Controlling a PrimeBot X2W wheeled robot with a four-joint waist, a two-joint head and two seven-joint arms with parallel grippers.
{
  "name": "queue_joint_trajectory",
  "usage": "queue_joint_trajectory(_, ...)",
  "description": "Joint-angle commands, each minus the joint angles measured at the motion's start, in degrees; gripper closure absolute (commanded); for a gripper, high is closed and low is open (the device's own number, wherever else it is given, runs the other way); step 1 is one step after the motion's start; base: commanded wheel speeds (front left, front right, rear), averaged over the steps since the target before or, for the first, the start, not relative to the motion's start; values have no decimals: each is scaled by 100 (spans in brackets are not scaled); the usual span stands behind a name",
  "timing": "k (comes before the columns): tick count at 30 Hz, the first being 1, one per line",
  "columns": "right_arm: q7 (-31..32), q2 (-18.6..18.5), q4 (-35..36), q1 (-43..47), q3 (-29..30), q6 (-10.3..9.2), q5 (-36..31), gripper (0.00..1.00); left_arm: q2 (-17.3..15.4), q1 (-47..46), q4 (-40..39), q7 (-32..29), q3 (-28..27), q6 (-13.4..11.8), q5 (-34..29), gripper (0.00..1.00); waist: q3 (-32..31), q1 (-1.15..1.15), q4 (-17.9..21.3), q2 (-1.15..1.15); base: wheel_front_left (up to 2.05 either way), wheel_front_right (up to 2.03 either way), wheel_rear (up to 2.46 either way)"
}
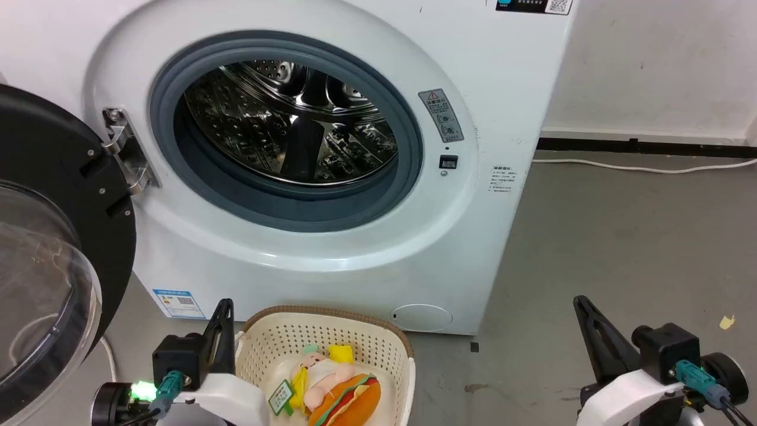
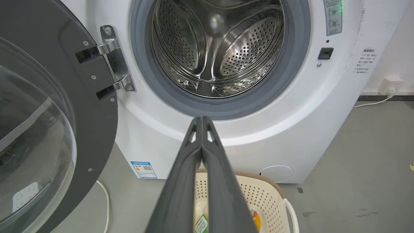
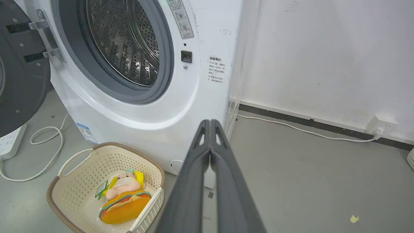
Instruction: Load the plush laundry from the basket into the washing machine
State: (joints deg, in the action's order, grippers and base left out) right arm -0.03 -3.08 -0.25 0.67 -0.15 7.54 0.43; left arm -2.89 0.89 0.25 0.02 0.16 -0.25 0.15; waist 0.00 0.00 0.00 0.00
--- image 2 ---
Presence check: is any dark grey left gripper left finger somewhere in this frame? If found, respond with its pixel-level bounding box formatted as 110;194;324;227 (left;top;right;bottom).
145;117;203;233

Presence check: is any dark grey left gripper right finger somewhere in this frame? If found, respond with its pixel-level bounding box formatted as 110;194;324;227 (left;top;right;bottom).
202;116;258;233

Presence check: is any white hose on floor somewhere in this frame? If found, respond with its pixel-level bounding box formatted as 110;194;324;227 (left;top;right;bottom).
96;180;111;233

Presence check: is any cream perforated laundry basket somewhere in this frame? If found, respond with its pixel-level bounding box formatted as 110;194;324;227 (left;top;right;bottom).
193;169;300;233

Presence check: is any white power cable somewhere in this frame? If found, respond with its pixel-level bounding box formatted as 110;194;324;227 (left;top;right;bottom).
353;94;396;108

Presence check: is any chrome door hinge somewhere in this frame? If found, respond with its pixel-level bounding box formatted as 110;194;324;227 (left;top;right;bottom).
96;25;136;92

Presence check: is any white wall power socket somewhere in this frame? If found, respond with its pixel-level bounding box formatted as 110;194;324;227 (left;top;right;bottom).
378;78;405;95

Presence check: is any white front-load washing machine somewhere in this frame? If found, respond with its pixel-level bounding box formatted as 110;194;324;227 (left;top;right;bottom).
60;0;411;184

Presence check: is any dark grey washer door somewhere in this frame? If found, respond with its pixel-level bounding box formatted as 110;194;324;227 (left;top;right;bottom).
0;0;119;233

